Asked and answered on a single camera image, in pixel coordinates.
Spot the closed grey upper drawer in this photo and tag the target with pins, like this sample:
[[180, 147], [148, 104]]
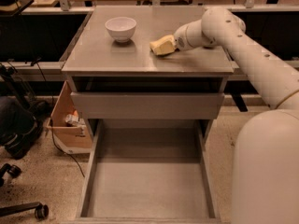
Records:
[[99, 105]]

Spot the white ceramic bowl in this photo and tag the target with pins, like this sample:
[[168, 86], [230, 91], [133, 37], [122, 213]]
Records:
[[121, 29]]

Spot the open grey middle drawer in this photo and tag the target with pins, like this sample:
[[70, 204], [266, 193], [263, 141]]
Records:
[[148, 172]]

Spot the grey drawer cabinet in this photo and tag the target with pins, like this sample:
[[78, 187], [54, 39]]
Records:
[[98, 63]]

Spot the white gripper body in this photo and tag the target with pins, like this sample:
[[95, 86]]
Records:
[[180, 41]]

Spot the yellow sponge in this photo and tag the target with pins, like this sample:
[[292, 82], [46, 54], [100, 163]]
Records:
[[163, 46]]

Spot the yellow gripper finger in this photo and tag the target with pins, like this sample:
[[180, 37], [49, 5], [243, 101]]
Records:
[[167, 40]]

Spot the wooden box with items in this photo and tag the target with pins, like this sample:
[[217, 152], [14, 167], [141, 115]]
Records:
[[70, 138]]

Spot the black bag on floor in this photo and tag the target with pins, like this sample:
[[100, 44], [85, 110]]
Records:
[[19, 128]]

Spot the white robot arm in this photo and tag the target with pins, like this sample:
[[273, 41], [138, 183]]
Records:
[[265, 177]]

